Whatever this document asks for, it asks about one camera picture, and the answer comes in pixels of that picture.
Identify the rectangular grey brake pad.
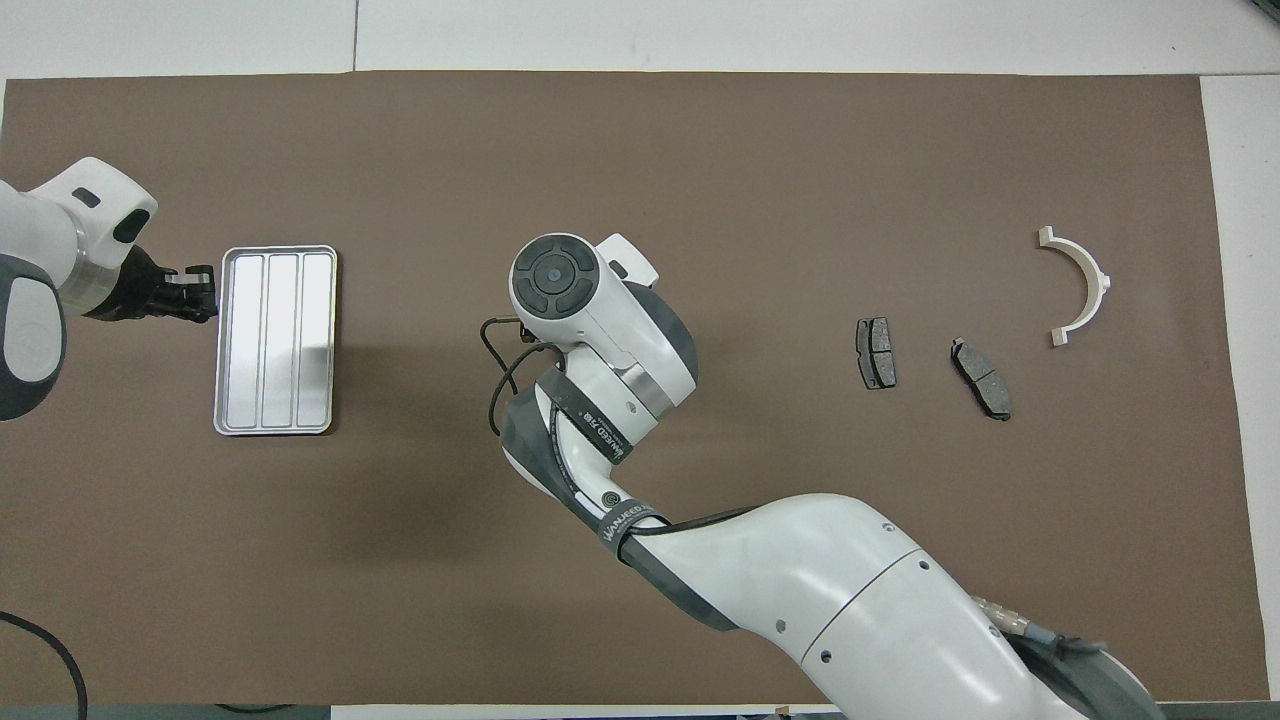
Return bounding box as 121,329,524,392
855,317,898,391

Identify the silver metal tray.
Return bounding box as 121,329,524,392
213,245,339,437

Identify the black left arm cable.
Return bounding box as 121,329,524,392
0,612,89,720

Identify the white semicircular bracket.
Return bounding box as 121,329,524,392
1037,226,1113,348

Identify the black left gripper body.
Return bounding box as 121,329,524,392
85,243,186,323

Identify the curved grey brake pad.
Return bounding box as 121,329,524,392
950,337,1013,422

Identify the brown table mat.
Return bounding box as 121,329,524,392
0,70,1266,707

